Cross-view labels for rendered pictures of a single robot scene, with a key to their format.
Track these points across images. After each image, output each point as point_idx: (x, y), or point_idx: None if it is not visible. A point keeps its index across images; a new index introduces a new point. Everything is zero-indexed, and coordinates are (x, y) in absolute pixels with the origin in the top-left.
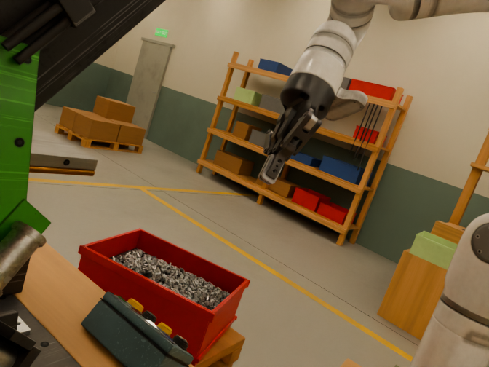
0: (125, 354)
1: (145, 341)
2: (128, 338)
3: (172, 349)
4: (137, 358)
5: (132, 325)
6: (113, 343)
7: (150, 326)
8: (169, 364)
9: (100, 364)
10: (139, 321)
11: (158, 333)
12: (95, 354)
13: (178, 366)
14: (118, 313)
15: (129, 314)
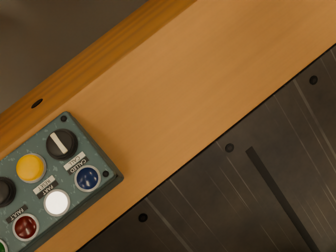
0: (83, 210)
1: (86, 202)
2: (69, 218)
3: (114, 172)
4: (97, 198)
5: (57, 224)
6: (62, 227)
7: (73, 207)
8: (108, 160)
9: (81, 226)
10: (59, 221)
11: (89, 195)
12: (62, 234)
13: (90, 137)
14: (29, 246)
15: (42, 235)
